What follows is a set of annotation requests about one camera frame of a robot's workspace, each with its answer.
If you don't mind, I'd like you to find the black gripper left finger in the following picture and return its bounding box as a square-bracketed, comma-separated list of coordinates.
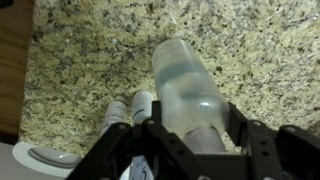
[66, 99, 208, 180]

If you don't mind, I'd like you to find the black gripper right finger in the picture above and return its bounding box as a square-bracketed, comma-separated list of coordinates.
[227, 101, 320, 180]

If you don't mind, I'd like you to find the clear plastic bottle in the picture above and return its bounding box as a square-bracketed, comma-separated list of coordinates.
[151, 37, 232, 155]

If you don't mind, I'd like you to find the white toilet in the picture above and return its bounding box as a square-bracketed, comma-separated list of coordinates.
[0, 140, 84, 180]

